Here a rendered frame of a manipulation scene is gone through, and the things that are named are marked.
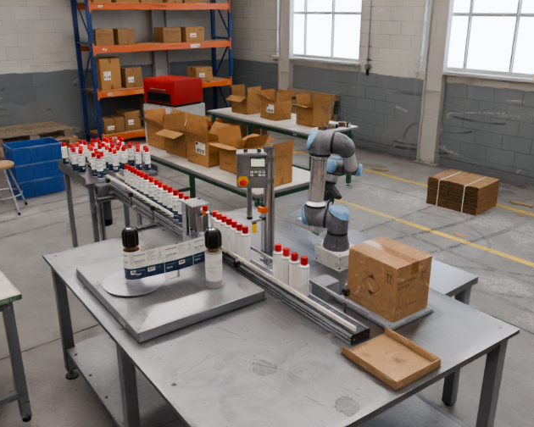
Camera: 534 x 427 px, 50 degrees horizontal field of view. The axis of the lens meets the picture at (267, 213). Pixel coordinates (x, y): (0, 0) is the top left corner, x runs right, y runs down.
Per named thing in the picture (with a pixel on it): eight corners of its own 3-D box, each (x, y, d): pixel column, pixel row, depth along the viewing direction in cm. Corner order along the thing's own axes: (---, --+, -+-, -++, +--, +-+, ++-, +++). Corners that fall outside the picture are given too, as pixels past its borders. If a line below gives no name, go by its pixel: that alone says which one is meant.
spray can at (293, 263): (286, 291, 279) (286, 252, 272) (294, 287, 282) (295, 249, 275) (292, 294, 275) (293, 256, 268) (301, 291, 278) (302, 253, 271)
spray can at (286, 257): (278, 285, 284) (278, 247, 277) (286, 282, 287) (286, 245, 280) (285, 289, 280) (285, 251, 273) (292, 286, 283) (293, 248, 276)
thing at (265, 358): (42, 257, 332) (41, 254, 332) (253, 207, 415) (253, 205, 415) (241, 489, 173) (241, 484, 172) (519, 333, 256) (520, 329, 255)
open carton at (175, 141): (153, 154, 580) (151, 118, 567) (188, 146, 609) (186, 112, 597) (176, 161, 554) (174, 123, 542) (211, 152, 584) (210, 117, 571)
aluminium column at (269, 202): (263, 263, 320) (263, 146, 297) (269, 262, 323) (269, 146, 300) (268, 266, 317) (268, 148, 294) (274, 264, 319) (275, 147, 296)
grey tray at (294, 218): (287, 221, 353) (286, 214, 351) (310, 213, 365) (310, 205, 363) (318, 234, 334) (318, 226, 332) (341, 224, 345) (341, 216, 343)
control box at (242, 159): (236, 183, 310) (236, 149, 304) (268, 183, 311) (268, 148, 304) (236, 188, 301) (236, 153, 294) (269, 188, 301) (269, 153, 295)
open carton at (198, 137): (177, 162, 549) (175, 124, 536) (214, 154, 578) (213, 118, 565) (201, 170, 523) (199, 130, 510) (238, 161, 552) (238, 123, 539)
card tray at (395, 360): (341, 353, 237) (342, 346, 236) (384, 334, 251) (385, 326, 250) (396, 390, 214) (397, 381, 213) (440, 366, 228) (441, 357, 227)
